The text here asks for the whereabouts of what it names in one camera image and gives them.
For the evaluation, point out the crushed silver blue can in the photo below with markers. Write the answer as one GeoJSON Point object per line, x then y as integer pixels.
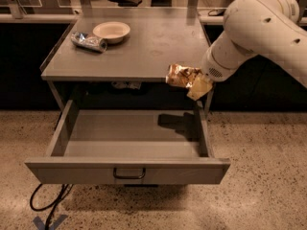
{"type": "Point", "coordinates": [89, 41]}

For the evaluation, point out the grey metal cabinet table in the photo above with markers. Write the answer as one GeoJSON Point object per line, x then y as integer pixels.
{"type": "Point", "coordinates": [129, 75]}

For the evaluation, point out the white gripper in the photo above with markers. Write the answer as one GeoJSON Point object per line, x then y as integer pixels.
{"type": "Point", "coordinates": [212, 67]}

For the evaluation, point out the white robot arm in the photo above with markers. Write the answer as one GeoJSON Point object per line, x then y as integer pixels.
{"type": "Point", "coordinates": [254, 27]}

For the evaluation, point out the black office chair seat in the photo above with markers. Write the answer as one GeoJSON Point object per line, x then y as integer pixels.
{"type": "Point", "coordinates": [127, 3]}

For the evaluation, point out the open grey top drawer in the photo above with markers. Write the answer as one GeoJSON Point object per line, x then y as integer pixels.
{"type": "Point", "coordinates": [172, 145]}

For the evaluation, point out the crushed orange soda can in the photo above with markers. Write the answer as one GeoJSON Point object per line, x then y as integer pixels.
{"type": "Point", "coordinates": [182, 76]}

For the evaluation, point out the black drawer handle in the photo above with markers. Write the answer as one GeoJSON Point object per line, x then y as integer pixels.
{"type": "Point", "coordinates": [129, 174]}

